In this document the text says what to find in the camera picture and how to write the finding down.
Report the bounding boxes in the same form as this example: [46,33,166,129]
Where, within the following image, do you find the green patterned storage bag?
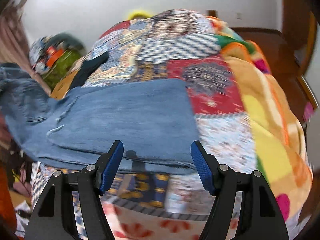
[41,49,81,90]

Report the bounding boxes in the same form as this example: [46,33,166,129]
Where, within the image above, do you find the blue denim jeans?
[1,63,199,175]

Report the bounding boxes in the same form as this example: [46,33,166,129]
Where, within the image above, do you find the orange cream plush blanket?
[206,16,313,224]

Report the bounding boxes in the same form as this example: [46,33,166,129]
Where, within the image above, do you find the pink striped curtain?
[1,3,51,95]

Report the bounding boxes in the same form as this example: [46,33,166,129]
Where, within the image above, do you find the orange box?
[47,46,65,68]

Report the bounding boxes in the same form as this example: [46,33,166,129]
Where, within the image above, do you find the colourful patchwork quilt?
[31,8,258,221]

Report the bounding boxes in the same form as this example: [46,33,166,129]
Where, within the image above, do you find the grey plush toy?
[50,33,84,51]

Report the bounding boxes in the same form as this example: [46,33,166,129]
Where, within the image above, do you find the wooden door frame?
[281,0,319,109]

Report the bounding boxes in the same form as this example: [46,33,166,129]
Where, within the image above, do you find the yellow ring pillow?
[127,10,153,21]

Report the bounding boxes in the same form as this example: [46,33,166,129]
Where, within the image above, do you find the folded dark navy garment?
[69,51,109,90]

